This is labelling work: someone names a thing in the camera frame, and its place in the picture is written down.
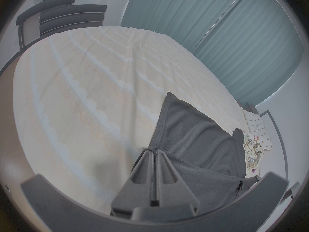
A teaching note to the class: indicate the white printed pillow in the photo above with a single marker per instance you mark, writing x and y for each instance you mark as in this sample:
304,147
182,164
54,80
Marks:
259,127

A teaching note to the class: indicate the black T-shirt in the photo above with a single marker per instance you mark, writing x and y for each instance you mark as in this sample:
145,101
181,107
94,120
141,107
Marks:
193,139

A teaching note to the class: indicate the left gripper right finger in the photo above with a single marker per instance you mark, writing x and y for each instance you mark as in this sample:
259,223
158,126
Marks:
173,192

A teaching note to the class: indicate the blue-green curtain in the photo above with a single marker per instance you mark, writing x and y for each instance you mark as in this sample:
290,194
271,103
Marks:
173,11
253,57

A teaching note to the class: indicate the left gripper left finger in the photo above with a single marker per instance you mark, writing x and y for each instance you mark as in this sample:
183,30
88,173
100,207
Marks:
138,190

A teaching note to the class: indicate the purple garment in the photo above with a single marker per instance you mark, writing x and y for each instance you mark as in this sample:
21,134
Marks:
254,170

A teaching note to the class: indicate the bed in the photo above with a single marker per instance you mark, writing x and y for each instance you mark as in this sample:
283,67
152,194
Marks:
84,93

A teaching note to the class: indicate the white printed pyjama garment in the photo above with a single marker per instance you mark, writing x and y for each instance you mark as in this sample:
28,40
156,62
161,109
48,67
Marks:
253,151

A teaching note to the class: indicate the dark grey chest of drawers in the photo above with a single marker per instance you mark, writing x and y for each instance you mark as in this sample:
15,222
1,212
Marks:
67,16

